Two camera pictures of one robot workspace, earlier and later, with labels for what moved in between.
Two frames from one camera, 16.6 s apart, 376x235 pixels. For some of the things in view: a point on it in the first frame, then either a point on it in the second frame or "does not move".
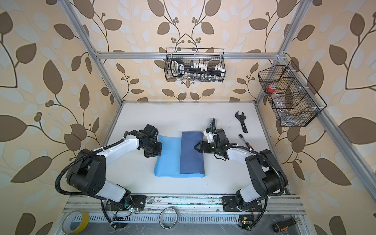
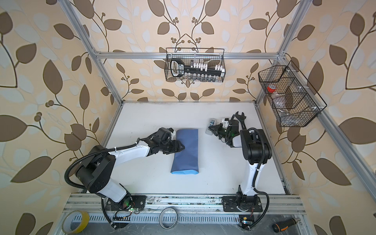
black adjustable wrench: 242,118 does not move
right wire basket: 292,99 does not move
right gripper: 203,144 → 217,129
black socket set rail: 178,69 does not move
